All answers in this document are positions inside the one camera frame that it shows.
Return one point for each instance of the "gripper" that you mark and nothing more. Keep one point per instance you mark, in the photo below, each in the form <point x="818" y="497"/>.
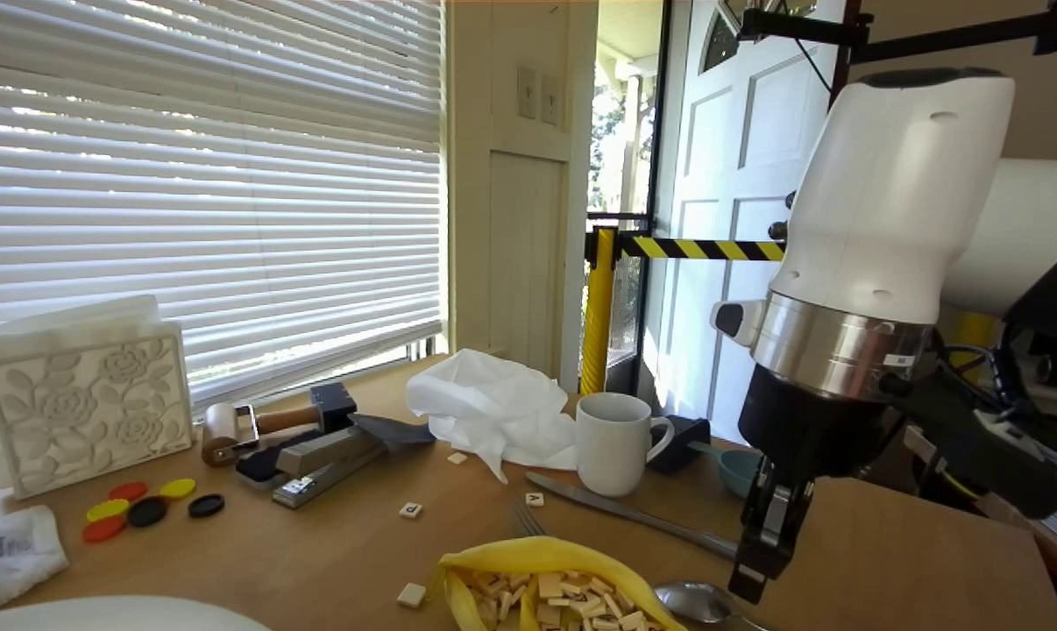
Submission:
<point x="800" y="429"/>

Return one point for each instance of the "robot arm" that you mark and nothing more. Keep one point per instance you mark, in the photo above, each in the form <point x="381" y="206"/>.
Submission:
<point x="888" y="193"/>

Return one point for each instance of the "silver spoon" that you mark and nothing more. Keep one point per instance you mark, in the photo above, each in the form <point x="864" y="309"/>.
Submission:
<point x="699" y="603"/>

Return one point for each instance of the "teal measuring scoop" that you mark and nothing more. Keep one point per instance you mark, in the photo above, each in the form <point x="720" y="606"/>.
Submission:
<point x="739" y="469"/>

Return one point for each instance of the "small black box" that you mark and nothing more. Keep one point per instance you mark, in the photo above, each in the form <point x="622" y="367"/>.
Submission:
<point x="682" y="438"/>

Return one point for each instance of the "silver table knife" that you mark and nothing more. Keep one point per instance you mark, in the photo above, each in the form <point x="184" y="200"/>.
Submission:
<point x="634" y="515"/>

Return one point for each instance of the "white ceramic mug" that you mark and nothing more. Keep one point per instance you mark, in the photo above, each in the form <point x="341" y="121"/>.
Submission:
<point x="612" y="447"/>

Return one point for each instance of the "heap of wooden letter tiles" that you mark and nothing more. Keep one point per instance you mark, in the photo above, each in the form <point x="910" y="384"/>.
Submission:
<point x="559" y="603"/>

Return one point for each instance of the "silver fork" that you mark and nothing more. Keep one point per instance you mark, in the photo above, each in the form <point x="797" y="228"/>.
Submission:
<point x="528" y="521"/>

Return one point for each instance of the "yellow cloth bag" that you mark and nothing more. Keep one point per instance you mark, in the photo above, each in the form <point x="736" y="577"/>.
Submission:
<point x="528" y="556"/>

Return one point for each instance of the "yellow black striped barrier belt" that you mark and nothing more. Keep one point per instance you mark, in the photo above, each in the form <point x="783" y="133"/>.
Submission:
<point x="704" y="249"/>

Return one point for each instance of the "crumpled white tissue paper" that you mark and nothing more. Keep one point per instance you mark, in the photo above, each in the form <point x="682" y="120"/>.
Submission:
<point x="485" y="407"/>

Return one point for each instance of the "white panel door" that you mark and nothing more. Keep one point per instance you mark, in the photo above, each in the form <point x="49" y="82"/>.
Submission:
<point x="739" y="175"/>

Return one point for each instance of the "black monitor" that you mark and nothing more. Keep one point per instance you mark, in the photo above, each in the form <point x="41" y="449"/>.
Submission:
<point x="1054" y="289"/>

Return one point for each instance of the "dark grey scraper blade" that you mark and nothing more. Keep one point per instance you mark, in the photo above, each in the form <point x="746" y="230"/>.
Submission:
<point x="393" y="430"/>

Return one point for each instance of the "grey stapler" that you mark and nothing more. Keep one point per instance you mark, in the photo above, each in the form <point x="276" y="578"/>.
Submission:
<point x="327" y="469"/>

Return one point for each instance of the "black round chip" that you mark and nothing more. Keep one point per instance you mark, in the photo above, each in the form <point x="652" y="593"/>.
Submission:
<point x="206" y="506"/>
<point x="147" y="511"/>

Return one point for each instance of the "yellow round chip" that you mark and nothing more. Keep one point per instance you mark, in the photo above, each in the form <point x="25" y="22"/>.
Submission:
<point x="108" y="509"/>
<point x="178" y="488"/>

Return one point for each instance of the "red round chip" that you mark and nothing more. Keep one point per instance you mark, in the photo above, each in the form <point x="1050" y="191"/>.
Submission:
<point x="128" y="491"/>
<point x="104" y="528"/>

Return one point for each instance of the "white plate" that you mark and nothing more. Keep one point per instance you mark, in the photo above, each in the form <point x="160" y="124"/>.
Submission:
<point x="117" y="615"/>

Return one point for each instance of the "white window blinds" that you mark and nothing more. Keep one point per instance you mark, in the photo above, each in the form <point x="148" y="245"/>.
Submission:
<point x="204" y="175"/>

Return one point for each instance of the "white floral napkin holder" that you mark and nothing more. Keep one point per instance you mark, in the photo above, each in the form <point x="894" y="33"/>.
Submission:
<point x="86" y="407"/>

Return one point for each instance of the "stack of white napkins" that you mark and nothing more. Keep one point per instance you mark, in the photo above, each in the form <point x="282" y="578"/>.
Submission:
<point x="64" y="315"/>

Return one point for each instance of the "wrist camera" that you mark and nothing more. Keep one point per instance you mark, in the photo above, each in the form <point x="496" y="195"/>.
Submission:
<point x="984" y="447"/>

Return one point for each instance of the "yellow barrier post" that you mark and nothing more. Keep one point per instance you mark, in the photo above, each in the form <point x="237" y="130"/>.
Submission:
<point x="597" y="307"/>

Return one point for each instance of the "beige wall switch plate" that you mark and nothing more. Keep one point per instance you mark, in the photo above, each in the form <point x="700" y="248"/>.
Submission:
<point x="527" y="92"/>
<point x="551" y="99"/>

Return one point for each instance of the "camera on mount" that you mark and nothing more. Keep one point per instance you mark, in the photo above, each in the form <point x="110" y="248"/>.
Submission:
<point x="932" y="37"/>

